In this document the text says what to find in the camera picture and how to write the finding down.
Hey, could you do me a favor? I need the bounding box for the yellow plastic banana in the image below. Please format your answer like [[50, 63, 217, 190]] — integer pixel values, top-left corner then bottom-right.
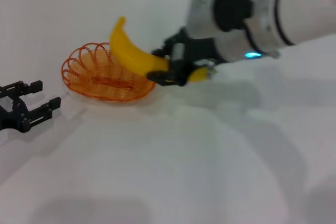
[[109, 16, 214, 84]]

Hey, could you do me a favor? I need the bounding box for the orange wire basket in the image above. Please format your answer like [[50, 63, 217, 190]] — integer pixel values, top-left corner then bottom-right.
[[61, 41, 156, 103]]

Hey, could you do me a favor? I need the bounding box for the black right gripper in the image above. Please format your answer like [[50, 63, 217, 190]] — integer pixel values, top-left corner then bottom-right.
[[146, 28, 219, 87]]

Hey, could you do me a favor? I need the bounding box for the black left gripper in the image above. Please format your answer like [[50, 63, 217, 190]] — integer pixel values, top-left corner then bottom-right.
[[0, 79, 62, 133]]

